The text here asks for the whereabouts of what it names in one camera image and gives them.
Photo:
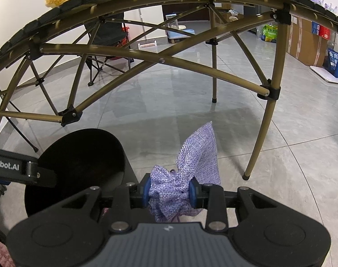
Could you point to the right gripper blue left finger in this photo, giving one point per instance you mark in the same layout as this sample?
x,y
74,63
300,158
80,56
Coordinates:
x,y
146,191

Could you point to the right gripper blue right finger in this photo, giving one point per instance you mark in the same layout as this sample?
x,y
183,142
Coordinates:
x,y
193,192

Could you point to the purple knitted drawstring pouch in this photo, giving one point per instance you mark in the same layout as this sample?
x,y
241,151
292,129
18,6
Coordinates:
x,y
169,190

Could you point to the black round trash bin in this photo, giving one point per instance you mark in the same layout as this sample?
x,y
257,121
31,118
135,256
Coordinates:
x,y
79,160

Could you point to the green snack bag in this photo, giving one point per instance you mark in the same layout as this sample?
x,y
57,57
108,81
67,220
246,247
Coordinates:
x,y
269,33

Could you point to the large brown cardboard box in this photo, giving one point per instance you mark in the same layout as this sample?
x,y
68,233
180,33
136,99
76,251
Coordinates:
x,y
307,41

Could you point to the blue shopping bag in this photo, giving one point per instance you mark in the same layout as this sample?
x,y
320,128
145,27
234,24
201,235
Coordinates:
x,y
333,62

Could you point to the black camera tripod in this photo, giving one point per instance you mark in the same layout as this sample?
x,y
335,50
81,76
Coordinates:
x,y
10,121

